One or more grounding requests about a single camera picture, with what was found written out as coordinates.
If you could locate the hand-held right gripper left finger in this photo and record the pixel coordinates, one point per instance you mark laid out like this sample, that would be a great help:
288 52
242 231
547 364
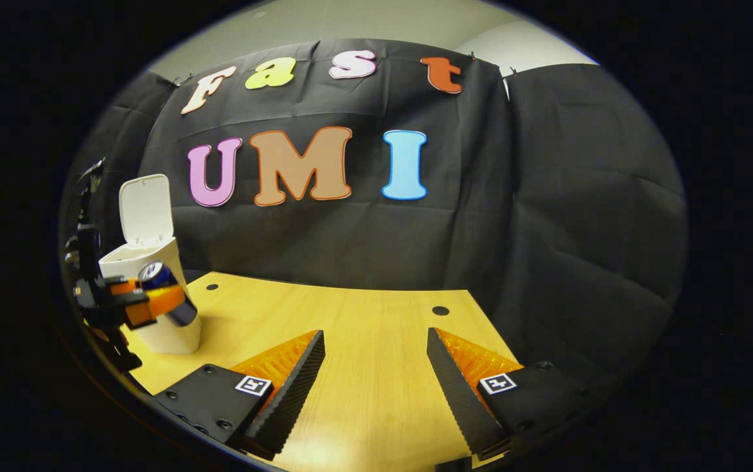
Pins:
291 393

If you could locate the blue pop can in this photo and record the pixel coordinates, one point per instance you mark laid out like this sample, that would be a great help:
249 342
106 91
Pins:
157 275

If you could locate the white desktop garbage bin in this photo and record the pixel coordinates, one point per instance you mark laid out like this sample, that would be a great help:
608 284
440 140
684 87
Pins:
176 337

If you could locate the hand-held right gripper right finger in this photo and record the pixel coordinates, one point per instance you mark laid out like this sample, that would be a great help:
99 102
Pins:
462 396

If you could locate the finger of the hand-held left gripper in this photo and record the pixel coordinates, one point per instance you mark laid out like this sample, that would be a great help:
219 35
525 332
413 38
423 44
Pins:
166 300
124 286

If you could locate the black backdrop cloth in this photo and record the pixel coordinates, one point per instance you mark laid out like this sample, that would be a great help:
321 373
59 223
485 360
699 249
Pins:
416 249

